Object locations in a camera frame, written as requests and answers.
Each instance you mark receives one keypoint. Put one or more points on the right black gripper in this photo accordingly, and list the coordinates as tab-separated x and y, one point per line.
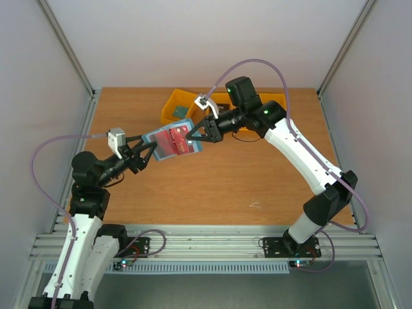
214	127

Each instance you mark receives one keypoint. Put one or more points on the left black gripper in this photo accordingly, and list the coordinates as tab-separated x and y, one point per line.
136	161

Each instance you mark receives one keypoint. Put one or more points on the blue card holder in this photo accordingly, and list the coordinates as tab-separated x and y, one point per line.
185	121

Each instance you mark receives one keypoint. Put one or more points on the red VIP credit card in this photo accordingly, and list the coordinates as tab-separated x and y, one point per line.
181	144

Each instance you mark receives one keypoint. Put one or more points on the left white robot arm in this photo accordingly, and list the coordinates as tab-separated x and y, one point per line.
90	244

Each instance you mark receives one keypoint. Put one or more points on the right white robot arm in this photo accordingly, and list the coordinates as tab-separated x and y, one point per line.
332	188

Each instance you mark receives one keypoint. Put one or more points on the dark red card in sleeve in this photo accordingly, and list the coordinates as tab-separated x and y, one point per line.
165	147

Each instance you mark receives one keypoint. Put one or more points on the teal credit card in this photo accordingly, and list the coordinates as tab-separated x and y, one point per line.
180	112

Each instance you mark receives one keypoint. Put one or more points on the black credit card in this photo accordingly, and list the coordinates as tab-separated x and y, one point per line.
223	107

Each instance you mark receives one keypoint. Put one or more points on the yellow bin with blue card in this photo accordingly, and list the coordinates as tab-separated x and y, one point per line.
277	97

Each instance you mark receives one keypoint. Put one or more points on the single yellow bin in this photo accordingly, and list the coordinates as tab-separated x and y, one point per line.
180	105

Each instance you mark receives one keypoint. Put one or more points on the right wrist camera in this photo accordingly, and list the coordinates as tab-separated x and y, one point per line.
205	103

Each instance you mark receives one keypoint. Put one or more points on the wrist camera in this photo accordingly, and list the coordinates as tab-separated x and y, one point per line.
116	140
205	103

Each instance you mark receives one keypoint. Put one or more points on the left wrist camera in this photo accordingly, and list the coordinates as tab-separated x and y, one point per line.
116	140

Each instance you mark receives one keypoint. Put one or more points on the left aluminium frame post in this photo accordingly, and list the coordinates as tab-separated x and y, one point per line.
62	38

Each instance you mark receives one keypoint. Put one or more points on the aluminium frame post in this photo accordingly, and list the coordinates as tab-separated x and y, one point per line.
62	38
347	43

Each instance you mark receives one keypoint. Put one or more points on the aluminium rail base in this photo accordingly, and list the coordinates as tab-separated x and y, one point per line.
243	242

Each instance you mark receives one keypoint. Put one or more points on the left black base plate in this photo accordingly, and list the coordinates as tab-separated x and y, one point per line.
139	248

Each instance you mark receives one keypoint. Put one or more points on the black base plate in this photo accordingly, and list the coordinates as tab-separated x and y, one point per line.
273	247
139	248

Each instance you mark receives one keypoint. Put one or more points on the grey slotted cable duct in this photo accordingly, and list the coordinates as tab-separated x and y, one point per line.
200	267

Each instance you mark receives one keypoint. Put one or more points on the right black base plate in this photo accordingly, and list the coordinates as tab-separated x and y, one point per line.
273	247

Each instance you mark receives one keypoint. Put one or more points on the right aluminium frame post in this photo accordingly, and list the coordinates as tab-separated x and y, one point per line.
347	43

